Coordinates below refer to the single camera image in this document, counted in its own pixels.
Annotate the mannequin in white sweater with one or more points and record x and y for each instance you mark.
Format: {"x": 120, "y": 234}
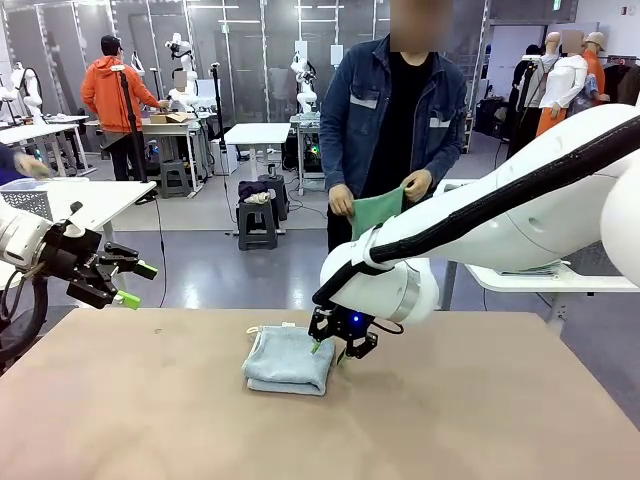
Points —
{"x": 565, "y": 80}

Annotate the wooden shoe shelf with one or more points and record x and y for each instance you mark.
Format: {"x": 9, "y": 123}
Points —
{"x": 469, "y": 135}

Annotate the white background desk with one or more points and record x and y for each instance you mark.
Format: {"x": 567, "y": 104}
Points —
{"x": 255, "y": 135}

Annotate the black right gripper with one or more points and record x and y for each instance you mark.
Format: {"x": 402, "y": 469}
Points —
{"x": 345, "y": 322}

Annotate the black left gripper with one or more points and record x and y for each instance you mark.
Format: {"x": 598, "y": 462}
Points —
{"x": 75, "y": 255}

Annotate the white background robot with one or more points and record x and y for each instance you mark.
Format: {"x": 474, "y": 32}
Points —
{"x": 30, "y": 90}
{"x": 305, "y": 95}
{"x": 185, "y": 60}

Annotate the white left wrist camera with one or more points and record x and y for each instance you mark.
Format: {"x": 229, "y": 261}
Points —
{"x": 75, "y": 227}

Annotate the person's left forearm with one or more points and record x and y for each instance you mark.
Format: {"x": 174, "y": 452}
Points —
{"x": 447, "y": 160}

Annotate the person's right forearm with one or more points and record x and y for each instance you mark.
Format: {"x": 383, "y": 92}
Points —
{"x": 336, "y": 165}

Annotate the person in orange hoodie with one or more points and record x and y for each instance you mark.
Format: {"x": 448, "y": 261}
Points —
{"x": 107, "y": 95}

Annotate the black camera stand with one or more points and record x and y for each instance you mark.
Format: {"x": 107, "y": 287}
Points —
{"x": 131, "y": 125}
{"x": 223, "y": 157}

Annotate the green terry towel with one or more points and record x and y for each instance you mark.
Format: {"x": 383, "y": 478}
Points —
{"x": 377, "y": 212}

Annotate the mannequin in orange shirt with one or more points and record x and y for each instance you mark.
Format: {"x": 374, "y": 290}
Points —
{"x": 595, "y": 65}

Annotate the rack of dark garments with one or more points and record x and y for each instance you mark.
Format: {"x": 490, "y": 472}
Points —
{"x": 620, "y": 82}

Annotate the person's right hand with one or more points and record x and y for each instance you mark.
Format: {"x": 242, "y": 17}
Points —
{"x": 344, "y": 200}

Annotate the white wall panel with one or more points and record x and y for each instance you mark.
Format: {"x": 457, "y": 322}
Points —
{"x": 337, "y": 55}

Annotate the grey background workbench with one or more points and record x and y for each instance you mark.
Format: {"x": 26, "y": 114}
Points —
{"x": 165, "y": 127}

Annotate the pile of dark clothes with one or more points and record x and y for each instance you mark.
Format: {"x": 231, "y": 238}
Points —
{"x": 252, "y": 192}

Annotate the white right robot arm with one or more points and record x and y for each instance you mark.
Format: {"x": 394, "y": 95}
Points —
{"x": 380, "y": 285}

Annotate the person's left hand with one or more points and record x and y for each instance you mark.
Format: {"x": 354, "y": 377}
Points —
{"x": 419, "y": 185}

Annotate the person in denim jacket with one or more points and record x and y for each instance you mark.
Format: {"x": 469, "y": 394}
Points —
{"x": 380, "y": 115}

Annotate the person in dark blue sleeve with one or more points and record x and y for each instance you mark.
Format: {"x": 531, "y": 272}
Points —
{"x": 7, "y": 165}

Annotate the open cardboard box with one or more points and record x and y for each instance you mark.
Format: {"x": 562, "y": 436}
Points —
{"x": 170, "y": 118}

